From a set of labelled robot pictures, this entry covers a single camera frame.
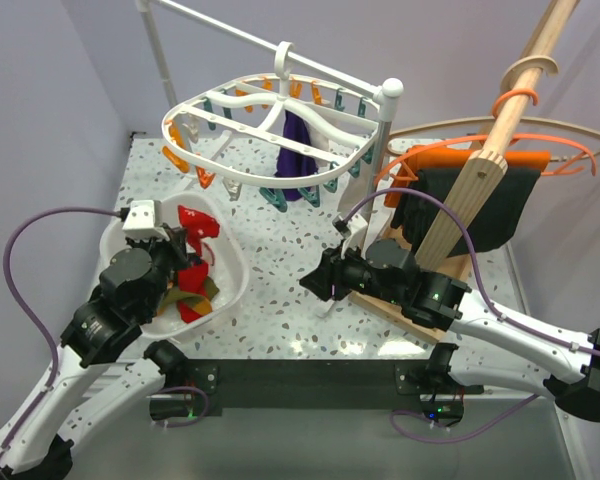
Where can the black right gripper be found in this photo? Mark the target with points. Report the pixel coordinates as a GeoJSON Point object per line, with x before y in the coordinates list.
{"type": "Point", "coordinates": [326, 280]}

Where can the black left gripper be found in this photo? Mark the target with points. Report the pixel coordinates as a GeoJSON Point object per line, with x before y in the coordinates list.
{"type": "Point", "coordinates": [177, 243]}

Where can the red Christmas sock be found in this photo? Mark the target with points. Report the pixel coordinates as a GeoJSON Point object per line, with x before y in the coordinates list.
{"type": "Point", "coordinates": [195, 290]}
{"type": "Point", "coordinates": [199, 227]}

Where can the green striped sock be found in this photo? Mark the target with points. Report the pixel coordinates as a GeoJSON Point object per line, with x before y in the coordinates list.
{"type": "Point", "coordinates": [191, 306]}

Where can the white round clip hanger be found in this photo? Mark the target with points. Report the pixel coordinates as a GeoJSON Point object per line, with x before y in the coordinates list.
{"type": "Point", "coordinates": [251, 105]}

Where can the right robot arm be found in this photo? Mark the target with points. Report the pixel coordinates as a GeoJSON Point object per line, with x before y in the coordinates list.
{"type": "Point", "coordinates": [550, 361]}

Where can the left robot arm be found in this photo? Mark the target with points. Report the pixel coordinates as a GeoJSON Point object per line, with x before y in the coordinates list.
{"type": "Point", "coordinates": [56, 419]}

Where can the white plastic basin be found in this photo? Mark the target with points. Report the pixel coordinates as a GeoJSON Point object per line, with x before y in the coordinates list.
{"type": "Point", "coordinates": [230, 273]}

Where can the wooden rack base tray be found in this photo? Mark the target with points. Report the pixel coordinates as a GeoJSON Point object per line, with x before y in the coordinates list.
{"type": "Point", "coordinates": [458, 267]}

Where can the white sock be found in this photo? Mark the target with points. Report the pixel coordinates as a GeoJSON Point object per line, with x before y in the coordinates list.
{"type": "Point", "coordinates": [356, 187]}

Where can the teal clothes peg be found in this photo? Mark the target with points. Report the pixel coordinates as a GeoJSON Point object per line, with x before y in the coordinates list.
{"type": "Point", "coordinates": [275, 197]}

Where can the purple sock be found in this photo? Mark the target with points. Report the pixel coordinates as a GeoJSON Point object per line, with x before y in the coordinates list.
{"type": "Point", "coordinates": [290, 163]}

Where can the dark grey garment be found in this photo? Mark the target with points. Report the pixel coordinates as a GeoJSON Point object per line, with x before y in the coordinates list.
{"type": "Point", "coordinates": [493, 226]}

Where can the white drying stand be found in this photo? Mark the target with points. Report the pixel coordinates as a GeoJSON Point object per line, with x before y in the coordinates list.
{"type": "Point", "coordinates": [207, 140]}

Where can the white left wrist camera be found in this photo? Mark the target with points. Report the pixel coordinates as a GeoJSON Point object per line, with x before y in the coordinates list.
{"type": "Point", "coordinates": [142, 219]}

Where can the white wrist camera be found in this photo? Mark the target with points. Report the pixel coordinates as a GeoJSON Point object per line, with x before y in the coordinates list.
{"type": "Point", "coordinates": [142, 219]}
{"type": "Point", "coordinates": [353, 232]}

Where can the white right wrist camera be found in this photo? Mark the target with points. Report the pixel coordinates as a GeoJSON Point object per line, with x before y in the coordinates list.
{"type": "Point", "coordinates": [353, 232]}

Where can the wooden rack post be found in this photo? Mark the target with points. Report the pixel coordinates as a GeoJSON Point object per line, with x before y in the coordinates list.
{"type": "Point", "coordinates": [486, 167]}

